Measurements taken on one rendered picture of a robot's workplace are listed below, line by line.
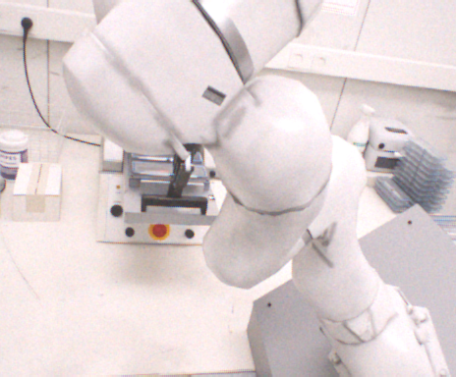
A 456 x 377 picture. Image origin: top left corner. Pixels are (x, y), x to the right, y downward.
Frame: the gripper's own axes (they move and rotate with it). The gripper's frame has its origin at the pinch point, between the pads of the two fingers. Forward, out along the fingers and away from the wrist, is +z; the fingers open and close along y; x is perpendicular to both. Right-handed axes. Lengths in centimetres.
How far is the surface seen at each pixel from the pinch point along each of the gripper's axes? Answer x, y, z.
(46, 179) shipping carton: -31.6, -25.0, 29.4
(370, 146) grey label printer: 89, -57, 36
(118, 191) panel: -11.7, -14.9, 21.0
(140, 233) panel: -5.2, -6.9, 28.9
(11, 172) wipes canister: -43, -34, 38
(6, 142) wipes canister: -44, -38, 29
